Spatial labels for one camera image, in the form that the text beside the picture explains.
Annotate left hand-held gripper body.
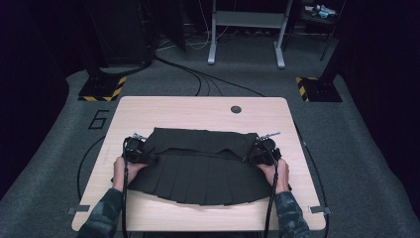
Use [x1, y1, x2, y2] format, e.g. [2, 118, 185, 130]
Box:
[123, 132, 158, 166]

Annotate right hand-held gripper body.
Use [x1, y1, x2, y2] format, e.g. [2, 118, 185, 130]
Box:
[254, 131, 282, 167]

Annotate black pleated skirt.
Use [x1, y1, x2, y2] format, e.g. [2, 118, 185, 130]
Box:
[127, 127, 275, 206]

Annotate person's left hand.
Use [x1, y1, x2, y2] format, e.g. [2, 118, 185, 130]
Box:
[112, 156, 149, 193]

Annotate person's right hand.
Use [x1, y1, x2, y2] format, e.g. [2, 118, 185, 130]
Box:
[257, 158, 291, 195]

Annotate striped black stand base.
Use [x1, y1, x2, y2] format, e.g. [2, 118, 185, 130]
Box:
[77, 74, 128, 103]
[295, 76, 344, 103]

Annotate grey tape strip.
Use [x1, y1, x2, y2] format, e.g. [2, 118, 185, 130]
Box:
[66, 204, 91, 215]
[308, 205, 333, 215]

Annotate black cabinet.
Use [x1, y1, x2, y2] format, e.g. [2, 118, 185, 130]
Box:
[82, 0, 157, 68]

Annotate dark shelf with small items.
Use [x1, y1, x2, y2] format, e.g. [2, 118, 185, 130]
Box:
[298, 0, 346, 26]

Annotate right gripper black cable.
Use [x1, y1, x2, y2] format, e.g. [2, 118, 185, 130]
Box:
[262, 142, 281, 238]

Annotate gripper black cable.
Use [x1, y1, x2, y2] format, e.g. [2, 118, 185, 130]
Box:
[262, 142, 281, 238]
[121, 137, 131, 238]

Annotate thin black floor cable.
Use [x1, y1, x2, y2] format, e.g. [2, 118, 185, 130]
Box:
[76, 134, 107, 201]
[292, 121, 331, 238]

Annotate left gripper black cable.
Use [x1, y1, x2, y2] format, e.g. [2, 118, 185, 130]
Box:
[121, 137, 131, 238]

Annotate bundle of black floor cables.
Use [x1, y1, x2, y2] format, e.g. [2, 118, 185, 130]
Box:
[154, 55, 265, 98]

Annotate grey metal desk frame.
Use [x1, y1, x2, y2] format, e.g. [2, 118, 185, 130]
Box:
[207, 0, 294, 69]

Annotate white cables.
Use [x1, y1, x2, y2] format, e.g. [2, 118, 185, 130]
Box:
[157, 0, 230, 52]

